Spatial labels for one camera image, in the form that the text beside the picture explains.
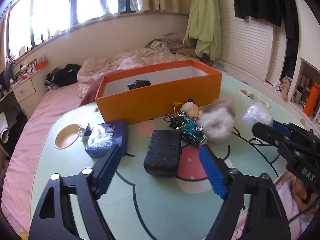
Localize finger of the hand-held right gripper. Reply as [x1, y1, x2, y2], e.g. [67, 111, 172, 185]
[272, 120, 317, 143]
[251, 122, 288, 150]

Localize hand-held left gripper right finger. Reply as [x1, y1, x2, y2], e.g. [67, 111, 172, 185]
[199, 145, 292, 240]

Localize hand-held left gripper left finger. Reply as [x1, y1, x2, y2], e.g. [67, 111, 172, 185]
[29, 144, 122, 240]

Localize clear bubble wrap bundle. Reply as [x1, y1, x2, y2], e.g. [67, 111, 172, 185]
[242, 100, 273, 127]

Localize blue tin box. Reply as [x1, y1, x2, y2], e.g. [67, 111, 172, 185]
[85, 120, 128, 159]

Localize silver mirrored perfume bottle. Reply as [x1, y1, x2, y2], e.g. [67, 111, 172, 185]
[78, 123, 92, 142]

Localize fluffy beige scrunchie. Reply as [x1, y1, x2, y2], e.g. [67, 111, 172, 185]
[197, 97, 237, 143]

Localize green toy car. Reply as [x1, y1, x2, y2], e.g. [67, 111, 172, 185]
[166, 114, 208, 147]

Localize black textured pouch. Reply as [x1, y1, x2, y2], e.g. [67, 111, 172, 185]
[143, 129, 182, 177]

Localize rabbit figurine keychain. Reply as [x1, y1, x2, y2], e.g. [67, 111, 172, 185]
[174, 101, 203, 120]

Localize orange cardboard box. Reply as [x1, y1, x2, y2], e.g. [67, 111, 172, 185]
[95, 59, 222, 125]

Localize person's right hand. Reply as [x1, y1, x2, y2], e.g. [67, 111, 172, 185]
[291, 180, 315, 212]

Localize pink fleece cloth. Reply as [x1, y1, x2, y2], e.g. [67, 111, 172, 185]
[232, 170, 310, 240]

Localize orange bottle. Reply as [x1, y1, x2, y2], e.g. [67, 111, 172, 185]
[303, 82, 320, 117]

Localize cream clothes heap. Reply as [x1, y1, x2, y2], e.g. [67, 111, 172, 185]
[272, 76, 292, 100]

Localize green cartoon lap desk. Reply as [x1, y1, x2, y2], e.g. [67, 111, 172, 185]
[30, 74, 317, 240]

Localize white louvered closet door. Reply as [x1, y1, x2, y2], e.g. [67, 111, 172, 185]
[215, 0, 288, 82]

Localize pink bed sheet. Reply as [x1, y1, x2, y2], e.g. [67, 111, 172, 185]
[0, 82, 85, 233]

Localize black lace cloth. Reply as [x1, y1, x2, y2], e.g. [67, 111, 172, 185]
[126, 80, 152, 90]

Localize black clothes pile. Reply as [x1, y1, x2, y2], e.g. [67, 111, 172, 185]
[44, 64, 82, 90]

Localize rolled white paper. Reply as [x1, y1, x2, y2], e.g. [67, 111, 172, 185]
[0, 112, 10, 143]

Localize pink floral duvet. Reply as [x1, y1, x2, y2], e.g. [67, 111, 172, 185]
[76, 47, 195, 98]

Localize white drawer cabinet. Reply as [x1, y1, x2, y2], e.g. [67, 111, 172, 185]
[12, 77, 38, 110]

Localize small orange storage box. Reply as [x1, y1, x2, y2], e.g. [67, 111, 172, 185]
[34, 60, 48, 71]

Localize black hanging garment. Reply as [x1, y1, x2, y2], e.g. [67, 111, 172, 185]
[234, 0, 299, 40]

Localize light green hanging garment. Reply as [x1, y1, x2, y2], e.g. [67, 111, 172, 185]
[184, 0, 222, 60]

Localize beige clothes pile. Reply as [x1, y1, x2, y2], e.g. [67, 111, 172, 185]
[146, 32, 198, 57]

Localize black monitor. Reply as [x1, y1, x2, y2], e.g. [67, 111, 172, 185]
[0, 64, 14, 90]

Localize black cable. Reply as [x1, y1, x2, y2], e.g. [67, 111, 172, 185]
[287, 200, 318, 223]

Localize maroon corduroy pillow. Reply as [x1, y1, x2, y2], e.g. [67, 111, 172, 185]
[80, 79, 105, 107]

